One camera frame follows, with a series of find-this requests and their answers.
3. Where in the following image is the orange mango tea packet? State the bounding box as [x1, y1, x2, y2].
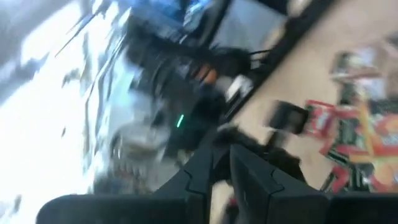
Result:
[354, 102, 398, 162]

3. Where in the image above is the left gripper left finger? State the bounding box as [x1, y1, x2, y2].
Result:
[155, 136, 215, 224]

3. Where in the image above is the black table frame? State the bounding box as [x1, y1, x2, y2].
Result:
[217, 0, 336, 125]

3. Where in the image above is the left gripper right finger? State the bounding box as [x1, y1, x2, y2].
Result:
[230, 145, 329, 224]

